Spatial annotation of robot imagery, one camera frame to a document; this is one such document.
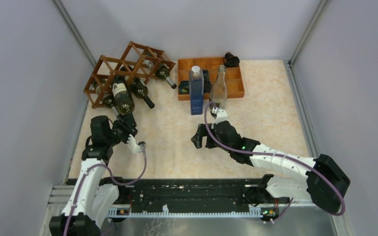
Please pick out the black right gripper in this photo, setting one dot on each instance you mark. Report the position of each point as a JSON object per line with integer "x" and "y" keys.
{"x": 209, "y": 139}

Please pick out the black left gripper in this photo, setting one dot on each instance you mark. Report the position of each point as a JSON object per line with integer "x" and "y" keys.
{"x": 125, "y": 120}

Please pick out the green bottle white label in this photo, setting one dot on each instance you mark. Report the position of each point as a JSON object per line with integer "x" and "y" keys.
{"x": 123, "y": 103}

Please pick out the clear glass wine bottle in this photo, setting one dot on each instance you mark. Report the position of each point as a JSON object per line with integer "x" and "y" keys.
{"x": 218, "y": 93}

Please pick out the blue square glass bottle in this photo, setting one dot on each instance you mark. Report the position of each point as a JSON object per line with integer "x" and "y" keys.
{"x": 196, "y": 84}

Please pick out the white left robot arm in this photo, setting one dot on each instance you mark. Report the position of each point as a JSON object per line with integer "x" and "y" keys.
{"x": 90, "y": 200}

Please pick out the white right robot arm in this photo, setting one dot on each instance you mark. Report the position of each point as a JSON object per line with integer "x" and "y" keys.
{"x": 319, "y": 180}

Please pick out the green bottle silver neck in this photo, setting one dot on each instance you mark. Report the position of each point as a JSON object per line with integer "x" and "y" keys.
{"x": 108, "y": 98}

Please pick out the green bottle black neck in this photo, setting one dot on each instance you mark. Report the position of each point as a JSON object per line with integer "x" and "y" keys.
{"x": 139, "y": 89}

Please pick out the brown wooden wine rack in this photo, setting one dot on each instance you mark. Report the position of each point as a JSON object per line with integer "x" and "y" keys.
{"x": 137, "y": 60}

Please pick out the green bottle upper rack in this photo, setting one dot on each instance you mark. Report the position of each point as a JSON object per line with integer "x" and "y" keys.
{"x": 163, "y": 73}

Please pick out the black coiled item right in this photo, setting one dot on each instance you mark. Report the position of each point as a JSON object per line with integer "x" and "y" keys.
{"x": 207, "y": 83}

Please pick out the black coiled item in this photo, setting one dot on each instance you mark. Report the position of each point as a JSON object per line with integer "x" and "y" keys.
{"x": 207, "y": 83}
{"x": 184, "y": 87}

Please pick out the black coiled item left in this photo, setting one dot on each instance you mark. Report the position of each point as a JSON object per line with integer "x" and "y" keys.
{"x": 184, "y": 87}

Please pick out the wooden compartment tray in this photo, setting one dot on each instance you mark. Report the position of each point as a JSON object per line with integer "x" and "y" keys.
{"x": 233, "y": 75}

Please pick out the black object behind tray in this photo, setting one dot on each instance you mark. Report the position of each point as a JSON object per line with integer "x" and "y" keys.
{"x": 231, "y": 60}

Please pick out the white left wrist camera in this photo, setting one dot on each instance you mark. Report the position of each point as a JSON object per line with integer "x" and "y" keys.
{"x": 135, "y": 146}

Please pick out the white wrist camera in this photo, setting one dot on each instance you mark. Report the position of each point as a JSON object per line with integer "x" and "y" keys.
{"x": 219, "y": 115}
{"x": 135, "y": 146}

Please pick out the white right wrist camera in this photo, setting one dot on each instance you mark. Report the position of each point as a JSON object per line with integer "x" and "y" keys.
{"x": 219, "y": 115}

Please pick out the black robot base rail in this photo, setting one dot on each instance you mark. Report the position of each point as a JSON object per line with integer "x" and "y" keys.
{"x": 194, "y": 198}

